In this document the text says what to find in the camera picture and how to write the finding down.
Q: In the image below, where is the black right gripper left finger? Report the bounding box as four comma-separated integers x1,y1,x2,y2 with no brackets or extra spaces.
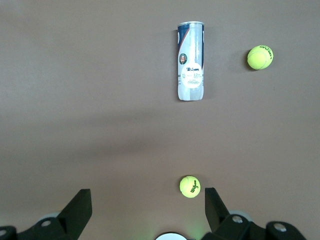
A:
0,188,93,240

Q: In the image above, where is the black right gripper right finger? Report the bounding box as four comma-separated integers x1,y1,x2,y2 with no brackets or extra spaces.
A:
204,187,308,240

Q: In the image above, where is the clear Wilson tennis ball can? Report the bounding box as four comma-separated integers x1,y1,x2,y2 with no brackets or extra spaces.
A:
174,20,206,102

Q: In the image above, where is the yellow-green Wilson tennis ball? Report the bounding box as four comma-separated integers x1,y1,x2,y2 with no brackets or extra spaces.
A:
247,44,275,71
179,175,202,199

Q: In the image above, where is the brown table cover mat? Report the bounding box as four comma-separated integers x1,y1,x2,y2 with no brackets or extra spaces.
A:
0,0,320,240

